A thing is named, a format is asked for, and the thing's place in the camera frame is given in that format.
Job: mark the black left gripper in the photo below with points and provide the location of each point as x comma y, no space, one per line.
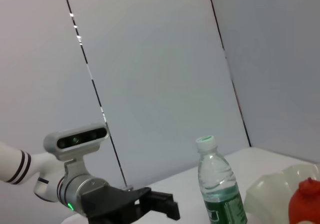
110,206

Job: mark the clear green-label water bottle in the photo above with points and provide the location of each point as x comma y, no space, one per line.
220,184

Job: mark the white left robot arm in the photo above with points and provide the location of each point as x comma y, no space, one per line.
12,164

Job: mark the pale green glass fruit plate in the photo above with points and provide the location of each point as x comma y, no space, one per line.
270,194

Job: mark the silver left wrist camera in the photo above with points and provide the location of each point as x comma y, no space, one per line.
75,141

